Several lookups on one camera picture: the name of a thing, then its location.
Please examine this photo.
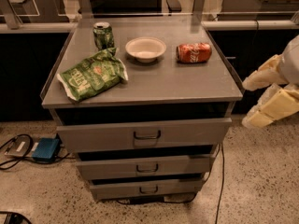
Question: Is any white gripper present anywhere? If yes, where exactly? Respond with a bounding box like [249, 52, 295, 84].
[242, 35, 299, 129]

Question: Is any grey top drawer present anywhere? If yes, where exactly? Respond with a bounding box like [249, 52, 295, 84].
[57, 118, 232, 153]

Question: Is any grey drawer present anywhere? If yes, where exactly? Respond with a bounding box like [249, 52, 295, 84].
[57, 118, 232, 153]
[76, 155, 211, 180]
[90, 177, 203, 201]

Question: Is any grey drawer cabinet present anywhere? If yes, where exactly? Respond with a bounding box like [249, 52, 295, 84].
[39, 14, 244, 203]

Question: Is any grey bottom drawer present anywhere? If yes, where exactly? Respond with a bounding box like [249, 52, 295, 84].
[90, 177, 203, 201]

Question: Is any grey middle drawer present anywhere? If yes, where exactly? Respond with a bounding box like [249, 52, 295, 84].
[76, 155, 211, 180]

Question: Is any orange Coca-Cola can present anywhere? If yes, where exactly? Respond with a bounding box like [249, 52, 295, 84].
[176, 43, 212, 63]

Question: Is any white paper bowl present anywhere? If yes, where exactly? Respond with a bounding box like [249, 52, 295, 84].
[125, 37, 166, 63]

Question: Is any green chip bag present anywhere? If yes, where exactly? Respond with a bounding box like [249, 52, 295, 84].
[57, 48, 128, 102]

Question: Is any green soda can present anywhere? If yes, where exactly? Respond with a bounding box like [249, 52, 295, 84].
[93, 21, 114, 50]

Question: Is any blue electronics box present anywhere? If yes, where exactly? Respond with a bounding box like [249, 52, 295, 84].
[32, 138, 60, 162]

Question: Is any grey flat device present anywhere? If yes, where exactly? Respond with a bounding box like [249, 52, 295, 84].
[5, 136, 39, 158]

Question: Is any dark object bottom left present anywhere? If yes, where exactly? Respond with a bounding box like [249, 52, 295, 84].
[0, 212, 32, 224]

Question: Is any white horizontal rail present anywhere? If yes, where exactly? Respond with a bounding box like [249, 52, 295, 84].
[0, 19, 299, 35]

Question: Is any black floor cable right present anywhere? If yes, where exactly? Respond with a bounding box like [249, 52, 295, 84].
[115, 142, 226, 224]

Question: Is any black cables left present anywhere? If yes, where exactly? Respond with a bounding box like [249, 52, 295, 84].
[0, 133, 71, 172]

